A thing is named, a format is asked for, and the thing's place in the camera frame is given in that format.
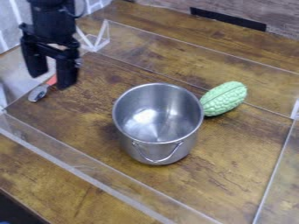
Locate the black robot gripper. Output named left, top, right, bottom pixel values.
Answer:
left=19, top=0, right=79, bottom=89

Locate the orange handled metal spoon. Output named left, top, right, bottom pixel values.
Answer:
left=27, top=76, right=57, bottom=102

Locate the stainless steel pot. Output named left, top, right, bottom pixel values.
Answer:
left=112, top=83, right=204, bottom=165

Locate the green bitter melon toy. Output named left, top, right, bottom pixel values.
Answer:
left=200, top=81, right=248, bottom=116

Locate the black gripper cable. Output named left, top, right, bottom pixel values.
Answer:
left=57, top=0, right=87, bottom=19

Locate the clear acrylic enclosure wall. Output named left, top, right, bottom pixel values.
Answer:
left=0, top=19, right=299, bottom=224

